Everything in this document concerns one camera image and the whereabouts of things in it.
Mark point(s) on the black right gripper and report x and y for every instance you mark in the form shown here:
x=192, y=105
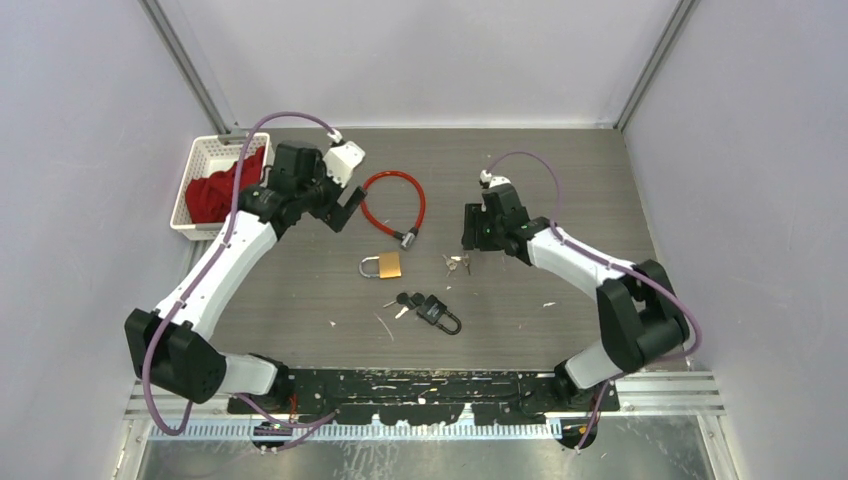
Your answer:
x=473, y=237

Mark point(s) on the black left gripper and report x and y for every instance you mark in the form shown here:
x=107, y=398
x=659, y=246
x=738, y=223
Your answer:
x=333, y=213

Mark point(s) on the small silver key bunch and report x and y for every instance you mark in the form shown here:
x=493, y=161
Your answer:
x=455, y=263

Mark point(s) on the brass padlock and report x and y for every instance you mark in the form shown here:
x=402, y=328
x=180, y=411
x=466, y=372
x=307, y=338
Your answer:
x=382, y=266

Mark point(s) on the black Kaijing padlock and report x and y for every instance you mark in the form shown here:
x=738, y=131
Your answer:
x=432, y=310

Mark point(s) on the black-headed key bunch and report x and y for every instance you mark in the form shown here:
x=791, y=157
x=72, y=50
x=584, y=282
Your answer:
x=407, y=302

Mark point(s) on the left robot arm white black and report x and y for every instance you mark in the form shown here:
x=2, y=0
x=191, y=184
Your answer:
x=169, y=345

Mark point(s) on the red cloth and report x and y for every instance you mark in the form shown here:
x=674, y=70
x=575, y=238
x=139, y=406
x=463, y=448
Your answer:
x=208, y=199

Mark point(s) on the white plastic basket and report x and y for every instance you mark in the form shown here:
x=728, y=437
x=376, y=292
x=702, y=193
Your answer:
x=208, y=154

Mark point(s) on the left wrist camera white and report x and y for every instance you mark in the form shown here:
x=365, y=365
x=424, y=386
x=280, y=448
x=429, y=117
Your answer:
x=342, y=160

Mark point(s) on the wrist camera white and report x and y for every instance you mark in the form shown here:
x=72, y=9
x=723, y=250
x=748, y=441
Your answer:
x=342, y=160
x=488, y=180

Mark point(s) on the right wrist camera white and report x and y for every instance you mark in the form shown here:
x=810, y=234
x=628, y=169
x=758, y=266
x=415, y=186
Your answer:
x=488, y=180

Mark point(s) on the red cable lock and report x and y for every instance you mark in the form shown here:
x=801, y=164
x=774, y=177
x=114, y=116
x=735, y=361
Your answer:
x=401, y=206

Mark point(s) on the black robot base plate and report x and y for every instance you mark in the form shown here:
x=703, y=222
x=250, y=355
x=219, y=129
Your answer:
x=421, y=397

